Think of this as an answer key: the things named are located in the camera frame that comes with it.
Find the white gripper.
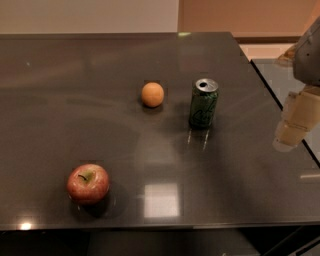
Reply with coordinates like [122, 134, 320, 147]
[273, 17, 320, 152]

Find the red apple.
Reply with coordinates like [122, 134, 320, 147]
[66, 164, 110, 205]

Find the green soda can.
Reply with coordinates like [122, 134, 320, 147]
[189, 78, 219, 129]

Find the orange fruit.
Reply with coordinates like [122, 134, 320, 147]
[141, 82, 164, 108]

